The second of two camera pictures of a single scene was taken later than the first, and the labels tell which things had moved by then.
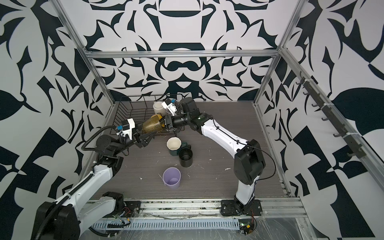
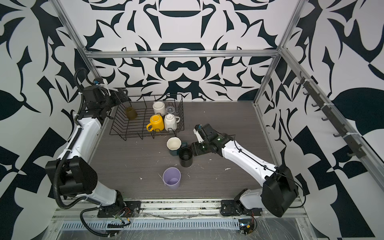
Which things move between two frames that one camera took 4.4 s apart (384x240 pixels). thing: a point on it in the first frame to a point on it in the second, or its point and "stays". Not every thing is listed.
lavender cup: (171, 176) stays
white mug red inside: (158, 108) stays
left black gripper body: (136, 141) to (114, 101)
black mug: (186, 156) stays
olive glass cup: (153, 124) to (131, 113)
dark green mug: (174, 144) stays
